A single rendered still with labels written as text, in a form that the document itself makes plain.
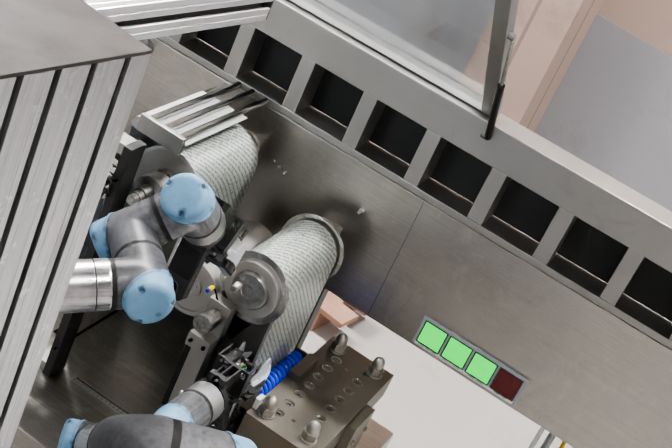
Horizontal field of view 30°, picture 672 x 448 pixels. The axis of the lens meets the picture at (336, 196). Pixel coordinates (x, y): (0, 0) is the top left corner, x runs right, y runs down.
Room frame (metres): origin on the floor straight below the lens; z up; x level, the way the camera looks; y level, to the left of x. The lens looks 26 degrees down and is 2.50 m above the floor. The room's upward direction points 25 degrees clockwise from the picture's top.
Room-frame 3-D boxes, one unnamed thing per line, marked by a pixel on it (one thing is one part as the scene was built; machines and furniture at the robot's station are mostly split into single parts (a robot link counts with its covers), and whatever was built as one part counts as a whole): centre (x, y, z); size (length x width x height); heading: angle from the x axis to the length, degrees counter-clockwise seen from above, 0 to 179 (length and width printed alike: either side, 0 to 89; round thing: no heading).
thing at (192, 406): (1.76, 0.08, 1.11); 0.11 x 0.08 x 0.09; 164
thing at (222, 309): (2.01, 0.11, 1.05); 0.06 x 0.05 x 0.31; 164
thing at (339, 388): (2.15, -0.15, 1.00); 0.40 x 0.16 x 0.06; 164
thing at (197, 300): (2.19, 0.15, 1.18); 0.26 x 0.12 x 0.12; 164
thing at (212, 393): (1.84, 0.07, 1.11); 0.08 x 0.05 x 0.08; 74
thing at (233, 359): (1.91, 0.04, 1.12); 0.12 x 0.08 x 0.09; 164
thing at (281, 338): (2.14, -0.02, 1.11); 0.23 x 0.01 x 0.18; 164
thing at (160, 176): (2.08, 0.32, 1.34); 0.06 x 0.06 x 0.06; 74
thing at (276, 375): (2.13, -0.04, 1.03); 0.21 x 0.04 x 0.03; 164
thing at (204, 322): (1.97, 0.12, 1.18); 0.04 x 0.02 x 0.04; 74
